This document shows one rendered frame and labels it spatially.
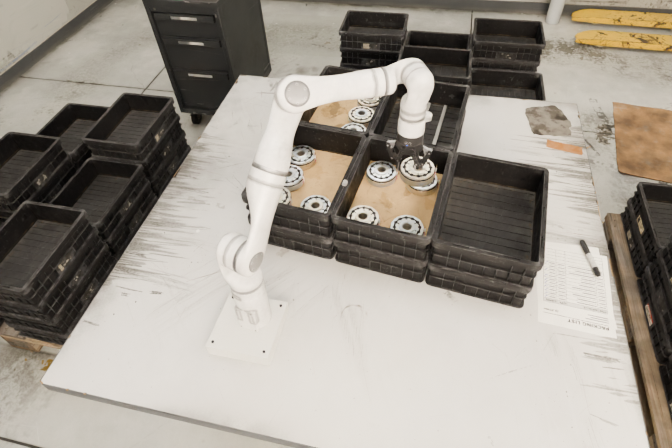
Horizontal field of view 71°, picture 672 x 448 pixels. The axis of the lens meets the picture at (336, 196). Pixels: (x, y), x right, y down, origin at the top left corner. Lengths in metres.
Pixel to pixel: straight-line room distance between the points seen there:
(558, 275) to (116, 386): 1.35
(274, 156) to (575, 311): 1.00
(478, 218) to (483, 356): 0.42
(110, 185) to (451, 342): 1.81
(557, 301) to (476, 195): 0.40
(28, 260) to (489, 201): 1.79
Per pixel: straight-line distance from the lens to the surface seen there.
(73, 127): 3.08
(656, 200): 2.70
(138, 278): 1.70
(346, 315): 1.46
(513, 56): 3.03
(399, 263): 1.48
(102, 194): 2.55
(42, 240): 2.31
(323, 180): 1.64
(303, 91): 1.11
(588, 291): 1.66
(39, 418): 2.46
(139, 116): 2.77
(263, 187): 1.14
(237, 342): 1.41
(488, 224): 1.55
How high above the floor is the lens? 1.98
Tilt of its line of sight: 46 degrees down
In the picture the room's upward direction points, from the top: 4 degrees counter-clockwise
